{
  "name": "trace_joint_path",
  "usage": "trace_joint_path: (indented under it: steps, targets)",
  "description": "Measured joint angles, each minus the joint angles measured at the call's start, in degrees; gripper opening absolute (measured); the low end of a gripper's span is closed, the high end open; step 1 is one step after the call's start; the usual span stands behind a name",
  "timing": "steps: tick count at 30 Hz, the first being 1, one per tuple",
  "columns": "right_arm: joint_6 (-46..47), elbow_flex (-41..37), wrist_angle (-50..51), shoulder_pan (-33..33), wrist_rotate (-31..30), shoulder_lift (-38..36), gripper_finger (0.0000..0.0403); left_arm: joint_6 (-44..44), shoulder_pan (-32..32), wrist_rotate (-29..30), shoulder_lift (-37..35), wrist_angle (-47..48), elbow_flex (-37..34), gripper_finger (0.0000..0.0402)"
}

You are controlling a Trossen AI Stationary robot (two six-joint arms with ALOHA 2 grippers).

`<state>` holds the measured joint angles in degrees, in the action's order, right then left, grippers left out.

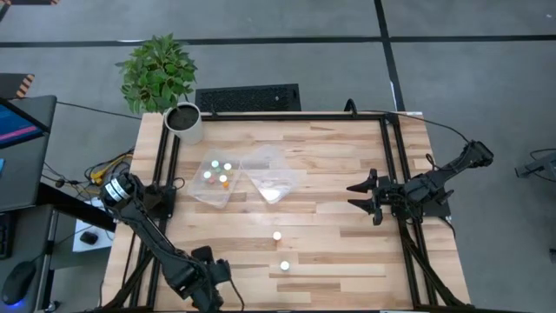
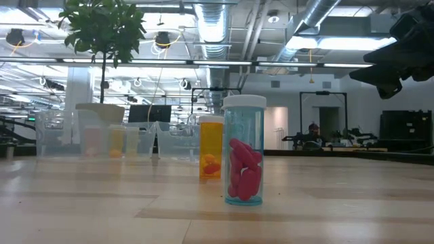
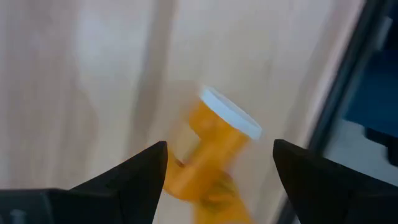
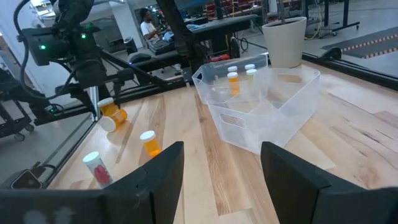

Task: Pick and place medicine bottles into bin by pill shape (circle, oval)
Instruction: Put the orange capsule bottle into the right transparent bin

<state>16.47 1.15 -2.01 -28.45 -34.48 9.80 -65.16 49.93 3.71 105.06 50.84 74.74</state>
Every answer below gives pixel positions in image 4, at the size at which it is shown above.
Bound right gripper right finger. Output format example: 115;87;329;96
260;141;398;224

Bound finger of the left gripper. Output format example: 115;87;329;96
108;68;135;101
55;83;97;118

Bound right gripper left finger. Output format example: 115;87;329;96
0;141;185;224

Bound orange bottle with mixed pills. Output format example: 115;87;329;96
139;130;162;158

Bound small orange pill bottle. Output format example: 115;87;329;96
226;72;241;96

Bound clear plastic bin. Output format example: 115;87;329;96
192;53;270;105
207;67;321;156

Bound black keyboard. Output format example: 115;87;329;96
146;37;177;56

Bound person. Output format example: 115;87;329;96
138;7;162;41

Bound black wheeled cart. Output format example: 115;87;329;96
0;67;35;142

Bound red case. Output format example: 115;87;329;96
208;53;231;63

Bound blue computer screen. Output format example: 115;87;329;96
174;0;218;12

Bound white plant pot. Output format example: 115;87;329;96
262;16;308;69

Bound black mat with striped edge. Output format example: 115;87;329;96
322;26;398;60

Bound black metal stand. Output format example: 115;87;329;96
323;0;360;35

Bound black table-level camera box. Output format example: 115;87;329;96
11;169;43;190

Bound black aluminium table frame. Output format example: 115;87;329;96
30;46;398;187

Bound black rounded bracket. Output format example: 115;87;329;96
320;46;343;62

